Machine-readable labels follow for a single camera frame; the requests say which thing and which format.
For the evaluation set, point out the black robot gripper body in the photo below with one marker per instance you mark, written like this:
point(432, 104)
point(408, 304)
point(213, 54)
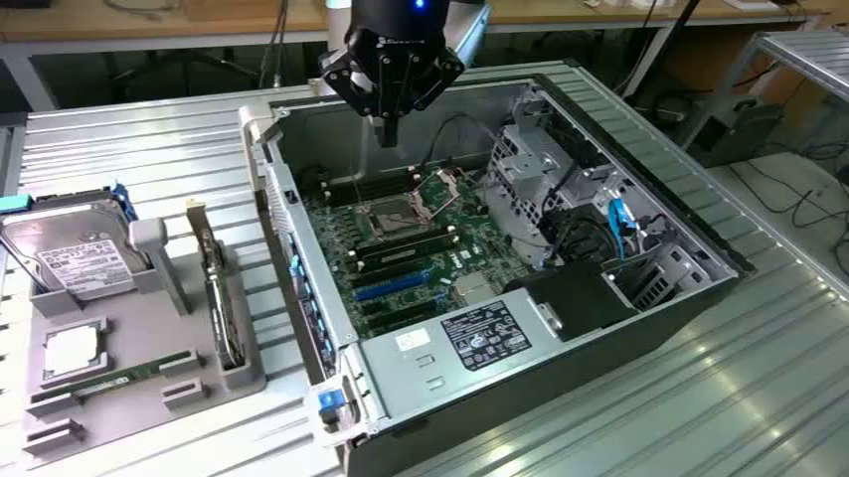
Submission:
point(398, 30)

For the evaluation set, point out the green graphics card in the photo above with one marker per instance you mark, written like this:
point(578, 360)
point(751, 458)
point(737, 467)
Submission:
point(221, 308)

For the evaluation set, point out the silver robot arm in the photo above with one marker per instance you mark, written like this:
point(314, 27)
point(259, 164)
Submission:
point(472, 30)

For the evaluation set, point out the open grey PC case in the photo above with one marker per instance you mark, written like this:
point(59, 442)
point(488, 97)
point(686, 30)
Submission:
point(318, 129)

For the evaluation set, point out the metal socket cover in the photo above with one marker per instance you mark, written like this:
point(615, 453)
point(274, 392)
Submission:
point(446, 174)

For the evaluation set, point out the silver disk bay cage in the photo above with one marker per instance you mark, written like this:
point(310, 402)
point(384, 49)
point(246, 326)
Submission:
point(523, 164)

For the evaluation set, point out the thin locking lever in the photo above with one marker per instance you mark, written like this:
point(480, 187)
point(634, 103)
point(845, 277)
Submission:
point(359, 191)

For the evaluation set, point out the wooden desk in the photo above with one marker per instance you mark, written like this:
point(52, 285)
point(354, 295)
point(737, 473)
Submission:
point(199, 20)

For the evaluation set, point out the CPU socket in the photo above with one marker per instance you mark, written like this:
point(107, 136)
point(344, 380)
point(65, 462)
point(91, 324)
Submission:
point(391, 218)

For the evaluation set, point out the black RAM slot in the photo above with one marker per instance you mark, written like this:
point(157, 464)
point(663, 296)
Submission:
point(398, 240)
point(402, 246)

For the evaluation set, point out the dark labelled RAM stick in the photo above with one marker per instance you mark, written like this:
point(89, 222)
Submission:
point(404, 257)

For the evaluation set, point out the green motherboard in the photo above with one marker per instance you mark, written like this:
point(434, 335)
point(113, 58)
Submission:
point(464, 258)

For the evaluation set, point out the long black expansion slot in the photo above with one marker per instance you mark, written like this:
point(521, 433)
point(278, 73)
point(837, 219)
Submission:
point(398, 309)
point(387, 276)
point(404, 319)

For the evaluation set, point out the blue disk carrier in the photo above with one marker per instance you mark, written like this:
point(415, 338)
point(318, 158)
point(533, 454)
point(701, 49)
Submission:
point(125, 204)

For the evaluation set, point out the blue expansion slot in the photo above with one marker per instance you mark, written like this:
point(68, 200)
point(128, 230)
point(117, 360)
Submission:
point(391, 288)

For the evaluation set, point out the silver chipset heat sink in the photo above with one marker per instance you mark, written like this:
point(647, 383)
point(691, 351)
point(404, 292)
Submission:
point(472, 290)

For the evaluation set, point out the black box on floor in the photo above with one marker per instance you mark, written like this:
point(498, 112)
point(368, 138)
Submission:
point(735, 134)

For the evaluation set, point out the black plastic shroud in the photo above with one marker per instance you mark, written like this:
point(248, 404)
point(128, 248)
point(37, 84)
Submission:
point(570, 298)

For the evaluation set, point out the silver hard disk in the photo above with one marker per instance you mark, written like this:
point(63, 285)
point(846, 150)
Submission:
point(79, 253)

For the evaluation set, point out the metal slat side table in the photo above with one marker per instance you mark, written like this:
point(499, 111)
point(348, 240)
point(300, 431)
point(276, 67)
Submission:
point(809, 54)

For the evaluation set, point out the silver power supply unit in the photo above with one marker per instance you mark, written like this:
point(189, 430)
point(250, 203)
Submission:
point(424, 358)

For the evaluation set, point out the grey parts rack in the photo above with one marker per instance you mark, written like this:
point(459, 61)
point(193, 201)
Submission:
point(132, 338)

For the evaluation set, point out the blue case latch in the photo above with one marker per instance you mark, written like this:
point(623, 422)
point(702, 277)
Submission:
point(330, 401)

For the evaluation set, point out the silver CPU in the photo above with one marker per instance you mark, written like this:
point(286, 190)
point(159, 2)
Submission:
point(72, 353)

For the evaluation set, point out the green RAM stick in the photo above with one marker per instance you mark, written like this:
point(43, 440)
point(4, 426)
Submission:
point(119, 380)

